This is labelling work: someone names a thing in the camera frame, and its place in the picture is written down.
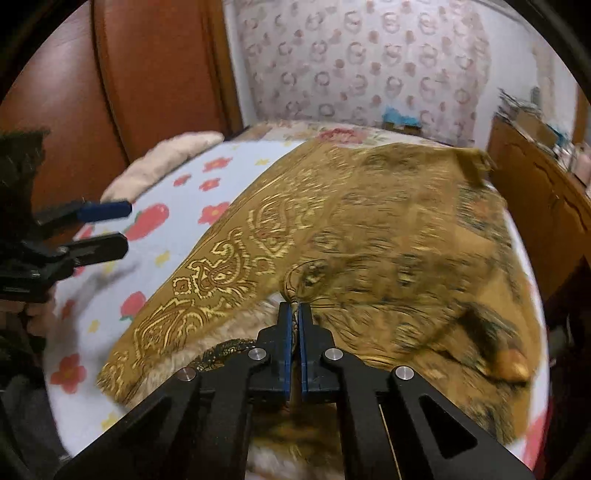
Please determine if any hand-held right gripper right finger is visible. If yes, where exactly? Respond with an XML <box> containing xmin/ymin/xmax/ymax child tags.
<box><xmin>298</xmin><ymin>302</ymin><xmax>537</xmax><ymax>480</ymax></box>

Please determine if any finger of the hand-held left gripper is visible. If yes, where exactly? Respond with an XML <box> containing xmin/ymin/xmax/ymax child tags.
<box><xmin>34</xmin><ymin>198</ymin><xmax>134</xmax><ymax>228</ymax></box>
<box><xmin>54</xmin><ymin>232</ymin><xmax>129</xmax><ymax>278</ymax></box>

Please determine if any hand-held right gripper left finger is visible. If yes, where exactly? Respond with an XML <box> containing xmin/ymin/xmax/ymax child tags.
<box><xmin>54</xmin><ymin>301</ymin><xmax>296</xmax><ymax>480</ymax></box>

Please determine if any brown patterned shirt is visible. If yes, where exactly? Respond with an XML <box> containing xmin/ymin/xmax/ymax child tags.
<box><xmin>97</xmin><ymin>138</ymin><xmax>544</xmax><ymax>480</ymax></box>

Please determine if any person's left forearm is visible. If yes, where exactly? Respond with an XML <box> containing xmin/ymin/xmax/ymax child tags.
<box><xmin>0</xmin><ymin>335</ymin><xmax>63</xmax><ymax>467</ymax></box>

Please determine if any person's left hand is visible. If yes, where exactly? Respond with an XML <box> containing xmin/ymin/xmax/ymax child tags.
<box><xmin>23</xmin><ymin>295</ymin><xmax>58</xmax><ymax>344</ymax></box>

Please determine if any pale pink pillow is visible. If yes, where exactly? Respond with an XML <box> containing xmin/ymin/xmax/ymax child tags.
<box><xmin>100</xmin><ymin>131</ymin><xmax>225</xmax><ymax>204</ymax></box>

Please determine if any white red-flowered bedsheet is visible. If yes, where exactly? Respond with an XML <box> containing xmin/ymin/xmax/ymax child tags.
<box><xmin>44</xmin><ymin>137</ymin><xmax>551</xmax><ymax>464</ymax></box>

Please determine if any dark fuzzy cloth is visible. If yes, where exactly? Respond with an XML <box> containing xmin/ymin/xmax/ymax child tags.
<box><xmin>0</xmin><ymin>129</ymin><xmax>51</xmax><ymax>217</ymax></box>

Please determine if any brown wooden headboard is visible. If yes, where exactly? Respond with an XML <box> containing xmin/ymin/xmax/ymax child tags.
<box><xmin>0</xmin><ymin>0</ymin><xmax>245</xmax><ymax>232</ymax></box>

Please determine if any cream floral quilt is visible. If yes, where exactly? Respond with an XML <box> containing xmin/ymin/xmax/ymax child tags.
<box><xmin>240</xmin><ymin>121</ymin><xmax>462</xmax><ymax>149</ymax></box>

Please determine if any wooden cabinet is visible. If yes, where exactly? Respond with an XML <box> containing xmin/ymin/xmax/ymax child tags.
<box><xmin>486</xmin><ymin>114</ymin><xmax>591</xmax><ymax>303</ymax></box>

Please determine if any circle-patterned sheer curtain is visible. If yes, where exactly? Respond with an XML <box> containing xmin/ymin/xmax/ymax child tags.
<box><xmin>235</xmin><ymin>0</ymin><xmax>491</xmax><ymax>145</ymax></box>

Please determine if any cardboard box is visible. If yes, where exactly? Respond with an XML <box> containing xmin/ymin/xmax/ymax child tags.
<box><xmin>515</xmin><ymin>107</ymin><xmax>557</xmax><ymax>145</ymax></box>

